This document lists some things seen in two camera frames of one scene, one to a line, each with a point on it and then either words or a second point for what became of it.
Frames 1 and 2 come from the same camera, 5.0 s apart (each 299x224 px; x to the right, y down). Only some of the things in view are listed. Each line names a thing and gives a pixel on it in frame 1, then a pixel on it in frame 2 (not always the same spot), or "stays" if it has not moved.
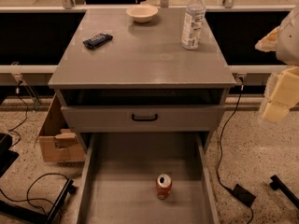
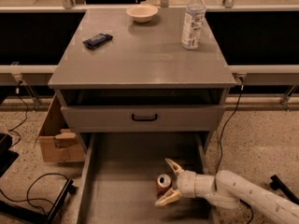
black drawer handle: [144, 119] stays
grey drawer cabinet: [142, 80] stays
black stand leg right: [277, 184] stays
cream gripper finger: [285, 94] to [175, 166]
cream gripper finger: [268, 43] to [168, 198]
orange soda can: [163, 186] stays
